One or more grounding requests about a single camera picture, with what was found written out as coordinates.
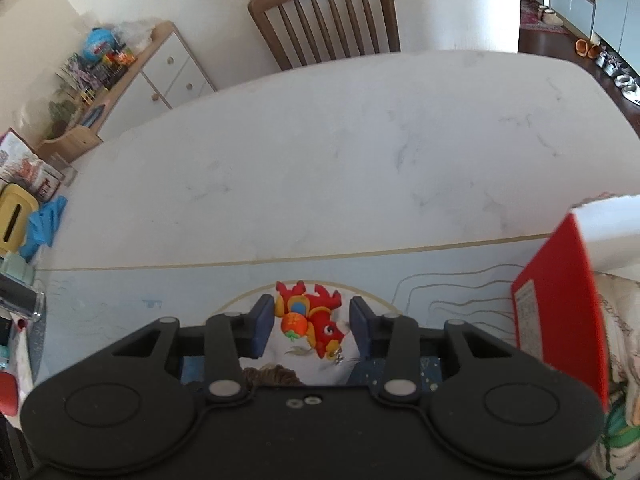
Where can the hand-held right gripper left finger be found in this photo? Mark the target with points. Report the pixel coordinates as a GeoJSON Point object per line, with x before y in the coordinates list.
{"type": "Point", "coordinates": [264, 325]}

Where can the red white printed bag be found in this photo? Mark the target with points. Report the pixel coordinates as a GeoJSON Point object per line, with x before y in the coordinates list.
{"type": "Point", "coordinates": [20, 160]}

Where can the small jars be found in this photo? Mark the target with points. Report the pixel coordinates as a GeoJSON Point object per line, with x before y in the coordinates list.
{"type": "Point", "coordinates": [120, 56]}

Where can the red fish toy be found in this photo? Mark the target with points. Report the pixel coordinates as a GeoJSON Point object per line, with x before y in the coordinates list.
{"type": "Point", "coordinates": [320, 317]}

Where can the row of shoes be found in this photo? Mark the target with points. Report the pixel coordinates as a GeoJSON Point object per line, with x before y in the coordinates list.
{"type": "Point", "coordinates": [620, 72]}

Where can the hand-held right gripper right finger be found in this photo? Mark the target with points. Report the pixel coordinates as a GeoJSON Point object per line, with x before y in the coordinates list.
{"type": "Point", "coordinates": [360, 327]}

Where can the blue cloth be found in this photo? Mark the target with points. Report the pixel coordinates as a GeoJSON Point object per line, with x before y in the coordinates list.
{"type": "Point", "coordinates": [42, 225]}

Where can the beige slippers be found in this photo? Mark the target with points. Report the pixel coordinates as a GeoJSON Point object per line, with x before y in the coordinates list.
{"type": "Point", "coordinates": [549, 15]}

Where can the grey wall cabinet unit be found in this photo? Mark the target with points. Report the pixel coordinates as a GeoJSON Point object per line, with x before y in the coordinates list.
{"type": "Point", "coordinates": [575, 10]}

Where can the blue globe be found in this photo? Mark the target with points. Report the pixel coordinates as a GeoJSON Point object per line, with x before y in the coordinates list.
{"type": "Point", "coordinates": [100, 45]}

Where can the red cardboard box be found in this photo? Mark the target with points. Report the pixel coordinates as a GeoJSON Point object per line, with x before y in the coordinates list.
{"type": "Point", "coordinates": [555, 300]}

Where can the orange slippers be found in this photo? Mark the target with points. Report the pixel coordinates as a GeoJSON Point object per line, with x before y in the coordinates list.
{"type": "Point", "coordinates": [586, 48]}

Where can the mint green cup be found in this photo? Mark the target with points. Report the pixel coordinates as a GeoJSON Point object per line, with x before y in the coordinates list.
{"type": "Point", "coordinates": [15, 267]}

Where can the yellow tissue box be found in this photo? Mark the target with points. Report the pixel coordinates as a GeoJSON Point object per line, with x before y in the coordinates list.
{"type": "Point", "coordinates": [27, 200]}

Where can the white wooden sideboard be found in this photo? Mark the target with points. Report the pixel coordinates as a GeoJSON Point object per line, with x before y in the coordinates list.
{"type": "Point", "coordinates": [165, 85]}

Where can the clear plastic bag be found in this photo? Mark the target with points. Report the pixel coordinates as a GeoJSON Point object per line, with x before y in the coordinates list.
{"type": "Point", "coordinates": [132, 32]}

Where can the red plastic item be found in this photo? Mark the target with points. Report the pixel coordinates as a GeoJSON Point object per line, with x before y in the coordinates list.
{"type": "Point", "coordinates": [7, 392]}

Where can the red patterned rug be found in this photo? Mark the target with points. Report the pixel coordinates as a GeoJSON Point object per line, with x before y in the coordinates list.
{"type": "Point", "coordinates": [537, 22]}

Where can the wooden desk organizer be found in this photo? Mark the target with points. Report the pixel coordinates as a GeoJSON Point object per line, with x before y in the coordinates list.
{"type": "Point", "coordinates": [70, 137]}

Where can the small clear glass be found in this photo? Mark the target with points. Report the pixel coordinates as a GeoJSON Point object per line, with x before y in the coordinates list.
{"type": "Point", "coordinates": [61, 167]}

